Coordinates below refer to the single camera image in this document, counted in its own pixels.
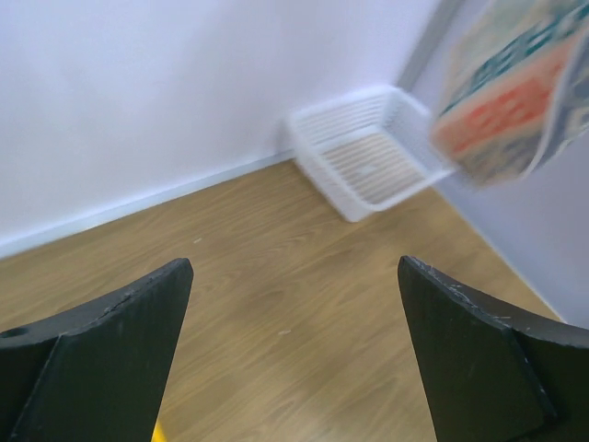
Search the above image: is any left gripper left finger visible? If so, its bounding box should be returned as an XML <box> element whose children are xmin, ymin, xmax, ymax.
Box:
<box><xmin>1</xmin><ymin>258</ymin><xmax>193</xmax><ymax>441</ymax></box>

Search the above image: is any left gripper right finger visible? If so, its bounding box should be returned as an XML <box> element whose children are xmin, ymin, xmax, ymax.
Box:
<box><xmin>398</xmin><ymin>256</ymin><xmax>588</xmax><ymax>441</ymax></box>

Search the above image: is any yellow plastic tray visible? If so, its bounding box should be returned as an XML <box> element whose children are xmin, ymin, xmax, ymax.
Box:
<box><xmin>151</xmin><ymin>421</ymin><xmax>167</xmax><ymax>442</ymax></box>

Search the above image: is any white plastic basket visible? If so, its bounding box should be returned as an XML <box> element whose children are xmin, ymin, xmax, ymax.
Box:
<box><xmin>284</xmin><ymin>85</ymin><xmax>453</xmax><ymax>223</ymax></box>

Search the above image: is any patterned white cloth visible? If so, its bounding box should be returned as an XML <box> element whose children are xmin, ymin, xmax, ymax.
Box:
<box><xmin>432</xmin><ymin>1</ymin><xmax>588</xmax><ymax>187</ymax></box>

